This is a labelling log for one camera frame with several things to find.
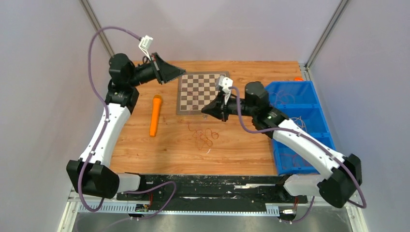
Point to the wooden chessboard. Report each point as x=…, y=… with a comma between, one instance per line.
x=196, y=90

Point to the blue plastic bin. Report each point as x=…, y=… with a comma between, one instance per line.
x=299, y=101

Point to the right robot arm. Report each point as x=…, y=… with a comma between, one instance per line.
x=339, y=176

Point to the aluminium frame post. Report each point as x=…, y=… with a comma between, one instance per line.
x=93, y=19
x=337, y=14

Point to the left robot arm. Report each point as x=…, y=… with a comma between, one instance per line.
x=90, y=174

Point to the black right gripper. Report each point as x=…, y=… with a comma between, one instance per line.
x=217, y=108

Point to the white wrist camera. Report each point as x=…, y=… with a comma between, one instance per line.
x=145, y=43
x=224, y=84

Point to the left aluminium frame post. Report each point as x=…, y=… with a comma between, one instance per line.
x=93, y=19

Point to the orange plastic carrot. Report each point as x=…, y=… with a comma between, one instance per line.
x=155, y=115

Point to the right aluminium frame post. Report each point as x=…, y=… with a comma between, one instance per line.
x=337, y=14

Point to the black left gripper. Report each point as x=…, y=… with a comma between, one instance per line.
x=165, y=72

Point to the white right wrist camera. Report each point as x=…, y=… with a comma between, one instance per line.
x=224, y=84

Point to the small orange object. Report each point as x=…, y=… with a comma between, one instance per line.
x=298, y=78

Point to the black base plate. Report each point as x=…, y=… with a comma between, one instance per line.
x=213, y=192

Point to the white slotted cable duct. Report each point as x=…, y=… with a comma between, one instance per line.
x=268, y=211

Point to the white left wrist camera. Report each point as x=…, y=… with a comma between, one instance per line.
x=145, y=43

